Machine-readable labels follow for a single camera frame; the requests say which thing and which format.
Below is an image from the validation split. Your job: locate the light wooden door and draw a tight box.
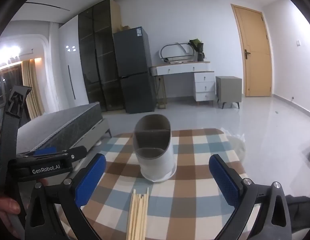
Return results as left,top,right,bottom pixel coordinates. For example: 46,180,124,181
231,4,272,97

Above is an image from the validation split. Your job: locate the beige curtain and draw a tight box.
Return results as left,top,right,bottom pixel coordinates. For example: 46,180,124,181
21,58,44,120

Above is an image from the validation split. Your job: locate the dark grey fridge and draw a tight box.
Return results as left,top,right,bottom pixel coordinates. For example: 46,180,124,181
113,26,155,114

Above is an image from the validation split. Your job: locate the person's left hand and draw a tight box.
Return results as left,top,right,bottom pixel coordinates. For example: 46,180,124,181
0,195,22,233

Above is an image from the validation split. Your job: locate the checked tablecloth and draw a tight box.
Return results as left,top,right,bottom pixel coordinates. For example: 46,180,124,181
77,128,248,240

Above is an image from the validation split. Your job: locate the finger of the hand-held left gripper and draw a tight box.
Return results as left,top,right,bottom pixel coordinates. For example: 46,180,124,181
16,145,87,167

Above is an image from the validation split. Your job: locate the oval mirror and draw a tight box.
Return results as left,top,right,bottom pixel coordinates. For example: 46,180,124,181
159,42,196,63

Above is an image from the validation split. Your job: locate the dark glass cabinet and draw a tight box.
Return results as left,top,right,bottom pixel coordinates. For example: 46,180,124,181
78,0,125,112

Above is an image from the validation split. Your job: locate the white grey utensil holder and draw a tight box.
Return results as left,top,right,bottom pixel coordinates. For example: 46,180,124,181
133,114,177,182

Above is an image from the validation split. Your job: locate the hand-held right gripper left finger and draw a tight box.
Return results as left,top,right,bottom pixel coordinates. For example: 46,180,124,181
24,153,107,240

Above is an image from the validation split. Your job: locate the dark grey quilted mattress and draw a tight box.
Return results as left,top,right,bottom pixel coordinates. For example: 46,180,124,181
16,102,103,153

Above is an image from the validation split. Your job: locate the bundle of wooden chopsticks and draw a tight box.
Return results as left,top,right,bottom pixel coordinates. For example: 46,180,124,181
126,187,150,240

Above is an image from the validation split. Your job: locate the white dressing table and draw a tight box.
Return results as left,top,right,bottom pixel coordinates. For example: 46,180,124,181
149,61,216,108

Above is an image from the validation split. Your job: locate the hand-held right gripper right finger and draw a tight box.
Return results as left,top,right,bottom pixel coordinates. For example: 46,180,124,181
208,154,295,240

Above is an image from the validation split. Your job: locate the dark window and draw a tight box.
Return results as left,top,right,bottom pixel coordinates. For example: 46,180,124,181
0,64,23,110

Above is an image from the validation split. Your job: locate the white wardrobe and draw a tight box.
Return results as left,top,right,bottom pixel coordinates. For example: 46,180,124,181
59,15,92,107

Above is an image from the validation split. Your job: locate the grey nightstand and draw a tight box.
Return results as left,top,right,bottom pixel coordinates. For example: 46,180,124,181
215,76,243,109

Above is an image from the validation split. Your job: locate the white plastic bag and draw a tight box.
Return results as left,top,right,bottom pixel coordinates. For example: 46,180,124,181
221,127,247,161

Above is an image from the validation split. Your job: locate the dark cloth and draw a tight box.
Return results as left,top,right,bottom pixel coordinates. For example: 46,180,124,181
285,194,310,240

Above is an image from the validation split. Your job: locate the green plant bunch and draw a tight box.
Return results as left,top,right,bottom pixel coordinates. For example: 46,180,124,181
189,39,205,62

